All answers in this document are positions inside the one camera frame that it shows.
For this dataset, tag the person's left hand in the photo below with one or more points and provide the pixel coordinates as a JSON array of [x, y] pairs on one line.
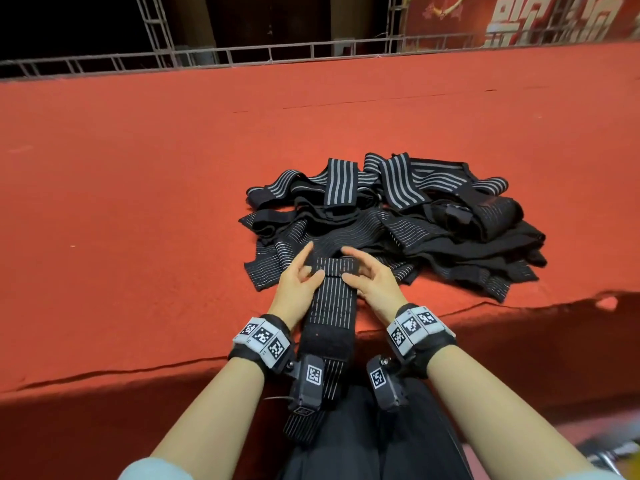
[[295, 290]]

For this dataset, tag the person's right hand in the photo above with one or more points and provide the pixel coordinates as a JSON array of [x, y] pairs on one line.
[[378, 287]]

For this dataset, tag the person's left forearm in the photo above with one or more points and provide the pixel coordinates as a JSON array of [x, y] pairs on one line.
[[205, 425]]

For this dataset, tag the person's right forearm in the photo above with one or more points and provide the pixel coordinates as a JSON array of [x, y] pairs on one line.
[[500, 415]]

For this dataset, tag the black trousers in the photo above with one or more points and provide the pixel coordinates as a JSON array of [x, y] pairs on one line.
[[370, 440]]

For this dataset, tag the light blue sleeve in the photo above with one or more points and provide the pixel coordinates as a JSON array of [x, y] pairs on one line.
[[155, 471]]

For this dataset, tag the metal railing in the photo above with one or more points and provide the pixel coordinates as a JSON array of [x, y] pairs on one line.
[[250, 51]]

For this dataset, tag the metal truss column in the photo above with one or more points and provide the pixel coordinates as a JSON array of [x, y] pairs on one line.
[[396, 20], [155, 25]]

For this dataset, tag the grey metal stand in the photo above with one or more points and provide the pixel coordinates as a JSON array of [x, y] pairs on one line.
[[615, 460]]

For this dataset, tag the red banner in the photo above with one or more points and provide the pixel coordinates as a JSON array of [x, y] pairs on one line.
[[520, 15]]

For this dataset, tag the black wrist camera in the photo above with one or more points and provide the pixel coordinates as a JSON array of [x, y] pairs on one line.
[[310, 380], [385, 383]]

